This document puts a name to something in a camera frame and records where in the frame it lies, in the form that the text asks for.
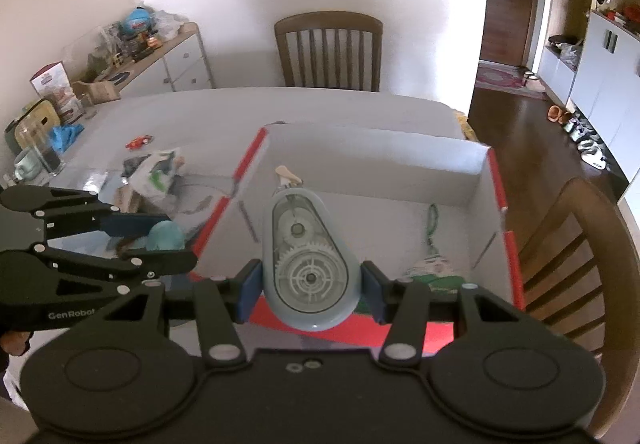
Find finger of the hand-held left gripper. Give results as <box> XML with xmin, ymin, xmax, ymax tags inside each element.
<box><xmin>30</xmin><ymin>245</ymin><xmax>199</xmax><ymax>293</ymax></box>
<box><xmin>15</xmin><ymin>185</ymin><xmax>172</xmax><ymax>241</ymax></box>

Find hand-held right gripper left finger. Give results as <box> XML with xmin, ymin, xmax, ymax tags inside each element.
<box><xmin>95</xmin><ymin>259</ymin><xmax>264</xmax><ymax>367</ymax></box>

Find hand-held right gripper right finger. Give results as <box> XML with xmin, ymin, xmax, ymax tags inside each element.
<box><xmin>360</xmin><ymin>260</ymin><xmax>546</xmax><ymax>367</ymax></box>

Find teal plastic object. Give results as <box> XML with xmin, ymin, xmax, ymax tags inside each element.
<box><xmin>147</xmin><ymin>220</ymin><xmax>187</xmax><ymax>251</ymax></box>

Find white plastic bag green print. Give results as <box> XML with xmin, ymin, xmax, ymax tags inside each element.
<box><xmin>127</xmin><ymin>149</ymin><xmax>186</xmax><ymax>210</ymax></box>

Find blue-grey correction tape dispenser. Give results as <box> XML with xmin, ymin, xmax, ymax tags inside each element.
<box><xmin>261</xmin><ymin>165</ymin><xmax>362</xmax><ymax>332</ymax></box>

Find red and white cardboard box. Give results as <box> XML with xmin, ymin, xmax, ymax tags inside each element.
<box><xmin>189</xmin><ymin>121</ymin><xmax>526</xmax><ymax>350</ymax></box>

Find person's left hand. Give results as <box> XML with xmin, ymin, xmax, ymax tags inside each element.
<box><xmin>0</xmin><ymin>330</ymin><xmax>32</xmax><ymax>357</ymax></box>

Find dark item in clear wrap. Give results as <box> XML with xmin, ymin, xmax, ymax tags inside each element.
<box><xmin>121</xmin><ymin>155</ymin><xmax>146</xmax><ymax>179</ymax></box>

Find green and white packet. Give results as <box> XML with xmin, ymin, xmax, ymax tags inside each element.
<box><xmin>400</xmin><ymin>249</ymin><xmax>468</xmax><ymax>297</ymax></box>

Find blue cloth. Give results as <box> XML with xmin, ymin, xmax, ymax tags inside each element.
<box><xmin>50</xmin><ymin>123</ymin><xmax>86</xmax><ymax>152</ymax></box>

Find clear glass pitcher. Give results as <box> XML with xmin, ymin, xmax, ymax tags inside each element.
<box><xmin>17</xmin><ymin>117</ymin><xmax>66</xmax><ymax>175</ymax></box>

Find pale green mug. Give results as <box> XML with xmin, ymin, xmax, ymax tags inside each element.
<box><xmin>12</xmin><ymin>149</ymin><xmax>46</xmax><ymax>182</ymax></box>

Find small wooden box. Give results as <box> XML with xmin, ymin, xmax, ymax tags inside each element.
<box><xmin>72</xmin><ymin>79</ymin><xmax>122</xmax><ymax>104</ymax></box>

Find green kitchen appliance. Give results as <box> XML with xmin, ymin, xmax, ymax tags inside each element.
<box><xmin>4</xmin><ymin>97</ymin><xmax>56</xmax><ymax>155</ymax></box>

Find red and white carton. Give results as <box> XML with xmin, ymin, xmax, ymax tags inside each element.
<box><xmin>29</xmin><ymin>60</ymin><xmax>83</xmax><ymax>117</ymax></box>

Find white sideboard wooden top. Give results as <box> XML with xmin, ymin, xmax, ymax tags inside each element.
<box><xmin>70</xmin><ymin>22</ymin><xmax>216</xmax><ymax>100</ymax></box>

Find dark jars on sideboard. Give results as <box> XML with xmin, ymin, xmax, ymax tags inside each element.
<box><xmin>125</xmin><ymin>32</ymin><xmax>161</xmax><ymax>62</ymax></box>

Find blue globe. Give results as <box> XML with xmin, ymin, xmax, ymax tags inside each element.
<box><xmin>122</xmin><ymin>8</ymin><xmax>153</xmax><ymax>36</ymax></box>

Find clear plastic bags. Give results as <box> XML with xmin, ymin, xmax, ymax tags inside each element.
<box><xmin>150</xmin><ymin>10</ymin><xmax>187</xmax><ymax>40</ymax></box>

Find brown wooden round-back chair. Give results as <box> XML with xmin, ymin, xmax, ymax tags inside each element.
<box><xmin>505</xmin><ymin>177</ymin><xmax>640</xmax><ymax>440</ymax></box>

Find brown wooden slatted chair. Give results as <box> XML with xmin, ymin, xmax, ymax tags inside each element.
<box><xmin>274</xmin><ymin>12</ymin><xmax>384</xmax><ymax>92</ymax></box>

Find patterned door rug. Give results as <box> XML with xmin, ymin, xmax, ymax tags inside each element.
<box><xmin>474</xmin><ymin>62</ymin><xmax>548</xmax><ymax>95</ymax></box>

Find row of shoes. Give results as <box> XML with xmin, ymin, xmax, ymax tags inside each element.
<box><xmin>562</xmin><ymin>111</ymin><xmax>608</xmax><ymax>170</ymax></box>

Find plastic bag in cabinet nook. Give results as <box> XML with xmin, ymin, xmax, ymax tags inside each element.
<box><xmin>550</xmin><ymin>37</ymin><xmax>583</xmax><ymax>70</ymax></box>

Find green cord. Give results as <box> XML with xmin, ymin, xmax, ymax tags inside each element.
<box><xmin>425</xmin><ymin>203</ymin><xmax>441</xmax><ymax>250</ymax></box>

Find white and wood wall cabinet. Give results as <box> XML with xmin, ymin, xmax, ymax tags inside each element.
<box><xmin>537</xmin><ymin>0</ymin><xmax>640</xmax><ymax>165</ymax></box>

